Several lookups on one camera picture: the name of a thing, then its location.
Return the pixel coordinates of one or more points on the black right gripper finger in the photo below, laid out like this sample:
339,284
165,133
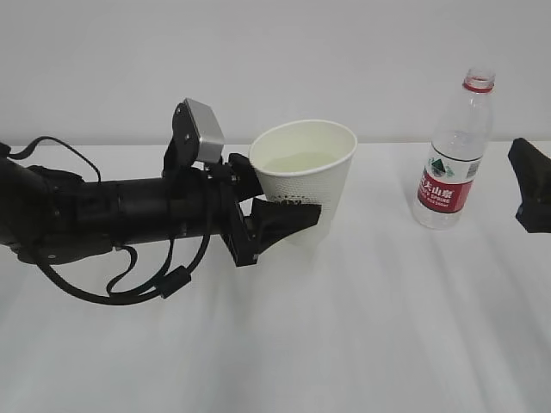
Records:
532,170

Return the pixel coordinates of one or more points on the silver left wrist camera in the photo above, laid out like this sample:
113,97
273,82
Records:
196,137

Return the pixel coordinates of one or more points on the white paper coffee cup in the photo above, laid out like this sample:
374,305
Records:
305,162

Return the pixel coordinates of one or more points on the Nongfu Spring water bottle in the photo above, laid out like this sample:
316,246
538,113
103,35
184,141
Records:
456,150

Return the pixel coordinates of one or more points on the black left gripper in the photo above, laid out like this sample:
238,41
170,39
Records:
208,201

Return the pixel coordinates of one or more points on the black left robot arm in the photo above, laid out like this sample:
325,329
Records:
68,219

